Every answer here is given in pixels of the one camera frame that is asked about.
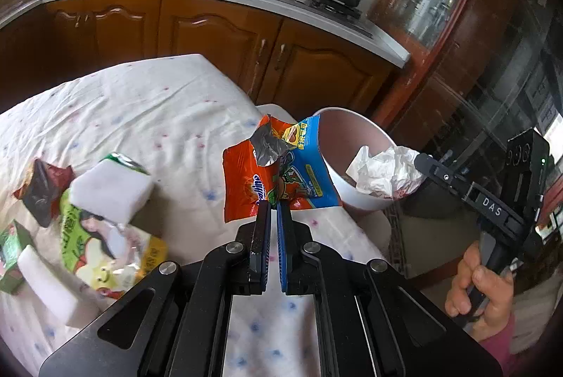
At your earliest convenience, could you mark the wooden glass display cabinet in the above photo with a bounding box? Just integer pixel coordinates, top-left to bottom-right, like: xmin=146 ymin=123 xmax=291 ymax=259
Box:
xmin=367 ymin=0 xmax=563 ymax=228

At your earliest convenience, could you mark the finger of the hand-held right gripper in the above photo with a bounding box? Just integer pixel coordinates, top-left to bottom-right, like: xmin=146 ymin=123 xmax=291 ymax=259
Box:
xmin=413 ymin=149 xmax=485 ymax=204

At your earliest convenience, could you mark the pink plastic bin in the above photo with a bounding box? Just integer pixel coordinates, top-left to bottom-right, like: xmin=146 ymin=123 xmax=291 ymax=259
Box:
xmin=312 ymin=107 xmax=425 ymax=212

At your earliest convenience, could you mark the white foam block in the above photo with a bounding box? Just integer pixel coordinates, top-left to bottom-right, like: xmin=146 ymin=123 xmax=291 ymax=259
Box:
xmin=18 ymin=244 xmax=96 ymax=327
xmin=69 ymin=159 xmax=156 ymax=226

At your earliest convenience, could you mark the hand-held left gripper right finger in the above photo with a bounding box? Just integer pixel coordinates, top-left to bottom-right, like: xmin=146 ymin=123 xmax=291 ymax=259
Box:
xmin=277 ymin=202 xmax=503 ymax=377

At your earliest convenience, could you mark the green snack bag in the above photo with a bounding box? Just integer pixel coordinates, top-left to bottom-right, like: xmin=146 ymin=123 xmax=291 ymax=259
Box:
xmin=58 ymin=152 xmax=170 ymax=300

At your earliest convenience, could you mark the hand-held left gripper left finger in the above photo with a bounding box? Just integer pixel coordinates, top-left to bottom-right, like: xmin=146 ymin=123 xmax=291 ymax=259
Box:
xmin=39 ymin=201 xmax=273 ymax=377

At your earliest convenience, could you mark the person's right hand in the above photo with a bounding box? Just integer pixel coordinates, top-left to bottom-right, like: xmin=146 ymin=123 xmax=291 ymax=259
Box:
xmin=444 ymin=242 xmax=516 ymax=343

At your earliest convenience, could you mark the wooden base cabinet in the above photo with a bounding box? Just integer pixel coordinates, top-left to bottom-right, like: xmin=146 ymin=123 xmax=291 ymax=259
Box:
xmin=0 ymin=0 xmax=397 ymax=127

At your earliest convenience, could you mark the floral white tablecloth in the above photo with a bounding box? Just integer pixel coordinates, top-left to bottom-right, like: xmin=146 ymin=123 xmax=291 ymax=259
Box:
xmin=0 ymin=54 xmax=392 ymax=377

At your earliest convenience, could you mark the crumpled white tissue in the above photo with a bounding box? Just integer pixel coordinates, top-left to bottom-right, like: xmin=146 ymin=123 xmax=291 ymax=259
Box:
xmin=345 ymin=145 xmax=425 ymax=200

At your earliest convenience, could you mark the orange and blue snack wrapper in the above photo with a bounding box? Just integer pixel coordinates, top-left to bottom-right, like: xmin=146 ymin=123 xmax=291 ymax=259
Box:
xmin=222 ymin=114 xmax=343 ymax=224

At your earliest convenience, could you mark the small green box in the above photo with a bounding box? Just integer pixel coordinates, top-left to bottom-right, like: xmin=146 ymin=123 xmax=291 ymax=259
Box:
xmin=0 ymin=219 xmax=33 ymax=295

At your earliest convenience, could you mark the dark red wrapper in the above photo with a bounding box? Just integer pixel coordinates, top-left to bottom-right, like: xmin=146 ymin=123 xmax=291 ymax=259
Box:
xmin=12 ymin=159 xmax=74 ymax=227

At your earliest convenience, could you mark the person's right forearm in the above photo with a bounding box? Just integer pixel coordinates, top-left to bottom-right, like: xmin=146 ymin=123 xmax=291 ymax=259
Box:
xmin=477 ymin=313 xmax=519 ymax=377

